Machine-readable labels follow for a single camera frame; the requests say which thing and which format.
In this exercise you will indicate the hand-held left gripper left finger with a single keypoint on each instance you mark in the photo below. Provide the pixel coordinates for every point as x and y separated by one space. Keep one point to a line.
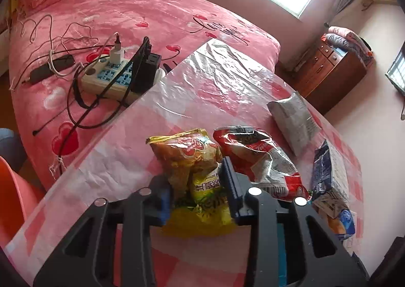
163 204

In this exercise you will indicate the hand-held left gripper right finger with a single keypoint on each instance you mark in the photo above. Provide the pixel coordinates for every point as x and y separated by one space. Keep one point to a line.
234 192

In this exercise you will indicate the red snack bag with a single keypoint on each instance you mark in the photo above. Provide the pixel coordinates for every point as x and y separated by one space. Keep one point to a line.
265 160

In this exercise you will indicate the yellow snack bag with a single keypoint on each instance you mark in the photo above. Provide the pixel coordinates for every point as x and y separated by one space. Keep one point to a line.
186 154

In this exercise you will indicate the white blue packet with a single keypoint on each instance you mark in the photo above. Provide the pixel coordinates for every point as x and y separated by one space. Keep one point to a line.
327 173

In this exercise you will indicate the grey printed packet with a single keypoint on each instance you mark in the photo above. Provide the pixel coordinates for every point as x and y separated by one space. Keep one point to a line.
294 119

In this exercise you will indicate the checkered plastic tablecloth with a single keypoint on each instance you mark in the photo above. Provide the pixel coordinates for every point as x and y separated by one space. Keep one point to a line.
205 90

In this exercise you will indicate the blue orange packet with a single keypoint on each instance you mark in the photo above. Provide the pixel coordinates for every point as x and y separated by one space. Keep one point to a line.
345 223

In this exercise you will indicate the black power adapter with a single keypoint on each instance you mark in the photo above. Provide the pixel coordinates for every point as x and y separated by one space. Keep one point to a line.
148 67

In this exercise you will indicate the white blue power strip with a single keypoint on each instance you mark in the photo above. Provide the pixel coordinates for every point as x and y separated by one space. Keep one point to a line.
107 76

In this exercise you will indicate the orange plastic chair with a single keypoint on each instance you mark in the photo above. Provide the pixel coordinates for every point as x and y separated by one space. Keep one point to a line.
12 198

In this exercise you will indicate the wooden dresser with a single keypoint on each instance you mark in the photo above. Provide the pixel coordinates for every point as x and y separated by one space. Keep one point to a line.
335 75

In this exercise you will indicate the white charger plug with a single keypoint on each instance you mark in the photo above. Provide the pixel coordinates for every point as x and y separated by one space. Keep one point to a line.
116 54

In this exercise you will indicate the blue grey cloth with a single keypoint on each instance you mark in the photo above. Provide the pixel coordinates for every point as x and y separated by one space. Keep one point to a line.
9 147

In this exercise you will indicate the black power bank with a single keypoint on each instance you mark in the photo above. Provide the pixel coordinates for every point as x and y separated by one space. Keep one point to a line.
47 69

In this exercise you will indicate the folded blankets pile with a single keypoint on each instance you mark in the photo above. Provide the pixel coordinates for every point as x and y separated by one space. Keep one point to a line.
348 38

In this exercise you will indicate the bed with pink heart sheet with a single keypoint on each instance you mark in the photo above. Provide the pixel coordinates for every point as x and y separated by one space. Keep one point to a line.
126 11

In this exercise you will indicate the small barred window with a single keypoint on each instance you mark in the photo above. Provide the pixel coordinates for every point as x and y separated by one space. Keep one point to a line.
397 73

